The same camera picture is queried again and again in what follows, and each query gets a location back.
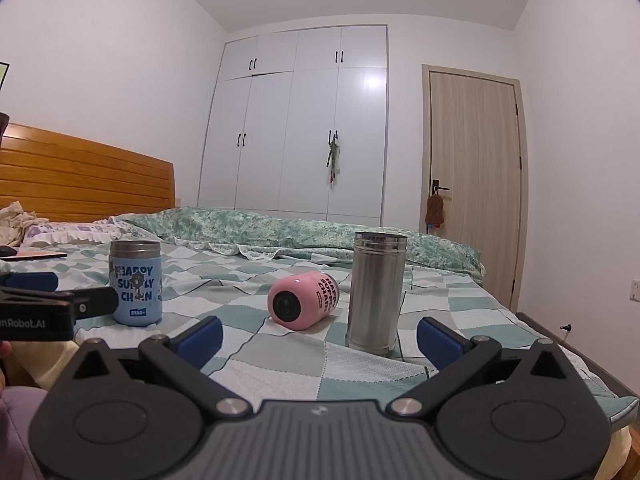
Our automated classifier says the blue printed cup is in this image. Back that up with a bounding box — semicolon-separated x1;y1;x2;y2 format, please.
109;240;163;326

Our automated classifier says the checkered bedsheet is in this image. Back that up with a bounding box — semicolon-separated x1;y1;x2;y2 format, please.
0;237;626;443

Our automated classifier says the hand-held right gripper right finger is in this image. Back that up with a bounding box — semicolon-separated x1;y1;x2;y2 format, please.
387;317;571;417

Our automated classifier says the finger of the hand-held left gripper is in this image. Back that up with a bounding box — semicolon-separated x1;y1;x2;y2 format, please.
0;272;60;292
74;286;120;321

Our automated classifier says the black flat phone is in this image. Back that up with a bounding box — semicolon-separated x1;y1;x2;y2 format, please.
0;246;68;261

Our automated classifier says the crumpled cream cloth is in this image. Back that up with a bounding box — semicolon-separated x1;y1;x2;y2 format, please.
0;201;48;245

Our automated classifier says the person's left hand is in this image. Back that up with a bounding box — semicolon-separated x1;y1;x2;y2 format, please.
0;341;13;392

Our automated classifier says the purple floral pillow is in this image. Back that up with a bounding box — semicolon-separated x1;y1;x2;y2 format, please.
22;220;126;247

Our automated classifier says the pink cup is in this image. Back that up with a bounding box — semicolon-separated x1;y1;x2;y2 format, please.
267;270;341;332

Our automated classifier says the wooden door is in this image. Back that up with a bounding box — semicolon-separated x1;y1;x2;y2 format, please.
421;64;530;314

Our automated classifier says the brown hanging pouch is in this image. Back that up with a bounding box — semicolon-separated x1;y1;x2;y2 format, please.
426;194;446;229

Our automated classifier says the green floral quilt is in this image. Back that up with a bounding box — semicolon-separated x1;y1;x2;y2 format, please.
110;206;486;286

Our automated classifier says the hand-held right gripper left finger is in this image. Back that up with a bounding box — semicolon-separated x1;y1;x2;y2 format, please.
70;316;253;418

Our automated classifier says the white wardrobe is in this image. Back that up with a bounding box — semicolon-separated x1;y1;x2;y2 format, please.
197;25;390;228

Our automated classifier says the stainless steel cup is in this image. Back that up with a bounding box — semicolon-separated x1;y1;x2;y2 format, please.
345;231;408;357

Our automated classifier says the cream blanket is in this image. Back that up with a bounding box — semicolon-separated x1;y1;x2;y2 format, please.
6;341;80;392

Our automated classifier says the wooden headboard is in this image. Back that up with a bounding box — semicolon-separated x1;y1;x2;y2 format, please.
0;123;176;223

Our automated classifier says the purple clothing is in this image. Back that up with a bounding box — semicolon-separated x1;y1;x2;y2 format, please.
0;386;50;480

